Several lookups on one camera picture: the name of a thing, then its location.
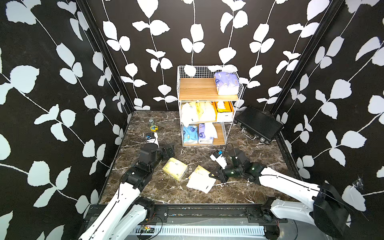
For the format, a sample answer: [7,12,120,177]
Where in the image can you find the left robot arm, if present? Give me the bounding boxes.
[79,143,175,240]

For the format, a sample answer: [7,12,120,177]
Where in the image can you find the blue tissue pack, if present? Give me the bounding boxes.
[183,125,198,145]

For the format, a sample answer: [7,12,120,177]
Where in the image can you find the white slotted cable duct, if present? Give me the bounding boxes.
[129,225,266,238]

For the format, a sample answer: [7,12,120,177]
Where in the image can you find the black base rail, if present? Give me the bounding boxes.
[145,204,288,225]

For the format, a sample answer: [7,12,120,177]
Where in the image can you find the small circuit board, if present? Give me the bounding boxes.
[140,225,156,235]

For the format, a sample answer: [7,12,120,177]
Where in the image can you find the black carrying case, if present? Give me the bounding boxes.
[234,107,284,145]

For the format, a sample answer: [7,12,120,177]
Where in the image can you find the pale yellow tissue pack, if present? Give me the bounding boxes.
[180,102,199,127]

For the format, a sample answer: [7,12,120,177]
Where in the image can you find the yellow clock toy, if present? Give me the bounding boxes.
[150,125,158,132]

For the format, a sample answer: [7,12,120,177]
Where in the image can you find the orange-yellow tissue pack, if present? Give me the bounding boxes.
[187,166,216,194]

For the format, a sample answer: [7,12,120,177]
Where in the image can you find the yellow tissue pack middle shelf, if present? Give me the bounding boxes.
[197,102,216,122]

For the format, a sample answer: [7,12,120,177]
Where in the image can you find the light yellow tissue pack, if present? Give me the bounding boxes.
[162,158,188,182]

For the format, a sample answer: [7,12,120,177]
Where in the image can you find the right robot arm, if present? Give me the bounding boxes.
[210,148,350,239]

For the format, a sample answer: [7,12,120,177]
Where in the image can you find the white wire shelf rack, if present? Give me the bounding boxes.
[177,65,244,147]

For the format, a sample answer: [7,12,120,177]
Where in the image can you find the orange tissue pack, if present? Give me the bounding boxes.
[214,101,234,122]

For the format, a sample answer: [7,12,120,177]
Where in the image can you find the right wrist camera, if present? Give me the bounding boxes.
[210,150,227,169]

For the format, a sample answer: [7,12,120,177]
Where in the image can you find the purple tissue pack bottom shelf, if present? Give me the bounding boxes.
[198,123,218,145]

